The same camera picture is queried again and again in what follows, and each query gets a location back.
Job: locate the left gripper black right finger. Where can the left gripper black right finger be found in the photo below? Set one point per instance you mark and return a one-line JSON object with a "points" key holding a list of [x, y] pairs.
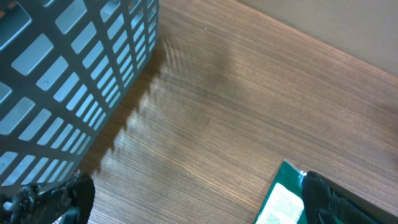
{"points": [[327, 202]]}

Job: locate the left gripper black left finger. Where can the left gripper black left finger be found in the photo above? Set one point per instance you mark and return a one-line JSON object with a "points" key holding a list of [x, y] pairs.
{"points": [[69, 202]]}

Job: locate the green snack packet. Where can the green snack packet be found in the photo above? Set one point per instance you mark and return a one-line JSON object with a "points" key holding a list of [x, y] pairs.
{"points": [[283, 203]]}

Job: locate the grey plastic mesh basket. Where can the grey plastic mesh basket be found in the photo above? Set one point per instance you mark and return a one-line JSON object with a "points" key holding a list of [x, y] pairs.
{"points": [[65, 66]]}

